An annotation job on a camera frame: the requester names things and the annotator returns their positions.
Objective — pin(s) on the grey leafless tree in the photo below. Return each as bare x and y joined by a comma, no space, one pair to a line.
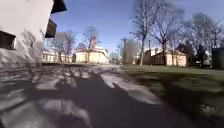
129,51

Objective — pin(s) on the yellow building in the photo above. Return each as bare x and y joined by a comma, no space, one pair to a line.
91,57

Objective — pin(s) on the tall bare tree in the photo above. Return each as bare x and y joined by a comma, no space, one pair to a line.
164,46
142,46

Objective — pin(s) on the grey asphalt path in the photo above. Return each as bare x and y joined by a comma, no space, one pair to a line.
100,106

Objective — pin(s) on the long low pale building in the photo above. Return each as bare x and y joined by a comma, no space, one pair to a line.
50,57

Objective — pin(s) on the yellow house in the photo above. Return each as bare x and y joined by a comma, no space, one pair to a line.
175,59

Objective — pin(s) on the grass ground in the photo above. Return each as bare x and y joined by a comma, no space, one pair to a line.
186,86

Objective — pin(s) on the group of trees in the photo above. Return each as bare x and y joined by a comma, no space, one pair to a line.
203,36

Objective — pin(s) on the white building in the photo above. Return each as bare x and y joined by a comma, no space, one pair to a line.
23,20

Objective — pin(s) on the dark shed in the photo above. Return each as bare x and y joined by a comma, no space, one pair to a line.
218,58

